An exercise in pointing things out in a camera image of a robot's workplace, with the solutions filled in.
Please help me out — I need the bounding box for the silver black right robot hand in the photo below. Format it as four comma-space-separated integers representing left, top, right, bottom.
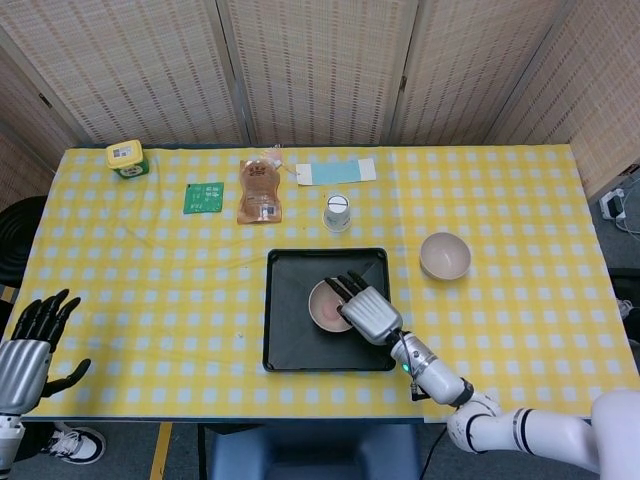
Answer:
323, 270, 404, 347

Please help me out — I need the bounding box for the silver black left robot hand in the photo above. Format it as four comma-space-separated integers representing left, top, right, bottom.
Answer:
0, 288, 92, 416

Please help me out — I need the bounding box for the beige plastic bowl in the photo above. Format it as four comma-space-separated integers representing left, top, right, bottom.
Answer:
419, 231, 472, 281
308, 278, 357, 335

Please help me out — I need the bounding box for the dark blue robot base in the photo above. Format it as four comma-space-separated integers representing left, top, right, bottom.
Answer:
206, 424, 421, 480

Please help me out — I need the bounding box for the black square plastic tray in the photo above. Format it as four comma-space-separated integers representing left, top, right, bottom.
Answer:
263, 247, 396, 374

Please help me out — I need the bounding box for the white paper cup blue print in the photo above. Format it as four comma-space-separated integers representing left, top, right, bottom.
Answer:
322, 194, 352, 233

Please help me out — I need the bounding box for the black white sneaker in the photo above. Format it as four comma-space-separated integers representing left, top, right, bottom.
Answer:
47, 423, 107, 465

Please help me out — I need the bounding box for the black ribbed round object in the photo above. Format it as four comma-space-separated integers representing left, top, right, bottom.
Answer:
0, 195, 49, 289

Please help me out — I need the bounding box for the blue and white card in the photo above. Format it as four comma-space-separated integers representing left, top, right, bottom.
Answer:
294, 158, 377, 187

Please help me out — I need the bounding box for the yellow white checked tablecloth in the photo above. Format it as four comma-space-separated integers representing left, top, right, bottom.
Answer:
14, 144, 640, 424

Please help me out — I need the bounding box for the orange brown food pouch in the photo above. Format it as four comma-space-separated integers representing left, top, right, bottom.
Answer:
236, 159, 284, 226

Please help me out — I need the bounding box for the green flat sachet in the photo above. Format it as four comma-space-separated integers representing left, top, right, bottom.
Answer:
182, 181, 225, 215

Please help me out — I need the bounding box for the green tub yellow lid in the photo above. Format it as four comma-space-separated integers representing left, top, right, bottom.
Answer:
105, 140, 151, 179

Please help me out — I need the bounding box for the woven folding screen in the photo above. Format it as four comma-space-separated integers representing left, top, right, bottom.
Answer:
0, 0, 640, 211

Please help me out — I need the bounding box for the white power strip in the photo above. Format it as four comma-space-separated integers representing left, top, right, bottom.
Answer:
598, 189, 629, 222

